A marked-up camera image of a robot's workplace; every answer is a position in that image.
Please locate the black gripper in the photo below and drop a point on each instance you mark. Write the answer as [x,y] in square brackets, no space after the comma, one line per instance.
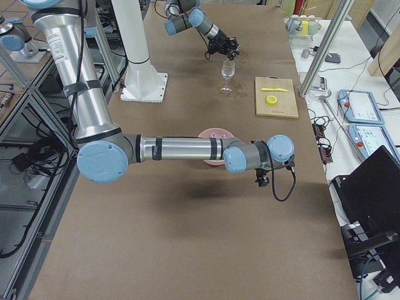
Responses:
[276,165]
[222,40]

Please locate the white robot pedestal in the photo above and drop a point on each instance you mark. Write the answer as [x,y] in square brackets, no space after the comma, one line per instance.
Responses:
[142,82]

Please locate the clear wine glass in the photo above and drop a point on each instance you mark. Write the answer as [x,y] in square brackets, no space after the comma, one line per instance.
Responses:
[227,72]

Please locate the pink bowl of ice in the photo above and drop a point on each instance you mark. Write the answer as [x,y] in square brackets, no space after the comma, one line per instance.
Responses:
[218,133]

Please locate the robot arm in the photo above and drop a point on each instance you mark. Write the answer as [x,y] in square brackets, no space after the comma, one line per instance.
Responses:
[183,15]
[105,152]

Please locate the bamboo cutting board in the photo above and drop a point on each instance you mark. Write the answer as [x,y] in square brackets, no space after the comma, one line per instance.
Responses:
[286,106]

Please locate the aluminium frame post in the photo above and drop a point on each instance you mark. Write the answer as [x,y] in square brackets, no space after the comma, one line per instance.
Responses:
[330,35]

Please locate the metal cane rod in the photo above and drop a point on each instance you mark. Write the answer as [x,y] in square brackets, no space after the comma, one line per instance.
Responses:
[324,99]

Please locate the lower blue teach pendant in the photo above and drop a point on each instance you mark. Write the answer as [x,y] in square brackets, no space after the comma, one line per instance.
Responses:
[369,137]

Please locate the blue teach pendant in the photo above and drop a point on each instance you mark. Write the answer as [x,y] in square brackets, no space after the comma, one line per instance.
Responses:
[369,137]
[359,107]

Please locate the yellow plastic knife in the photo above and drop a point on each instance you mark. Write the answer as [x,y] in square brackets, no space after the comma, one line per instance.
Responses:
[274,89]

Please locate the upper blue teach pendant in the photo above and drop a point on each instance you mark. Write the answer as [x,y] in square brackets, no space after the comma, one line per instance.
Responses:
[359,107]

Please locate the stack of pastel cups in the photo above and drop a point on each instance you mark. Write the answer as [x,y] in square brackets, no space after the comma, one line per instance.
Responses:
[302,27]

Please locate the yellow lemon half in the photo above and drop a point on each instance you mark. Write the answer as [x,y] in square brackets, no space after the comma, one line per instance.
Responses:
[271,100]

